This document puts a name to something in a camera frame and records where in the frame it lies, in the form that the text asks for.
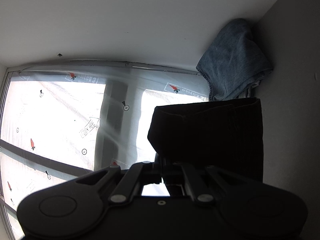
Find black trousers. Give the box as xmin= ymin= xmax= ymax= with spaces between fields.
xmin=148 ymin=98 xmax=264 ymax=194

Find grey folded garment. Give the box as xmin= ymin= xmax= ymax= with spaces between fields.
xmin=237 ymin=81 xmax=261 ymax=99

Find folded blue jeans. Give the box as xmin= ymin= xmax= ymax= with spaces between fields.
xmin=196 ymin=18 xmax=274 ymax=101

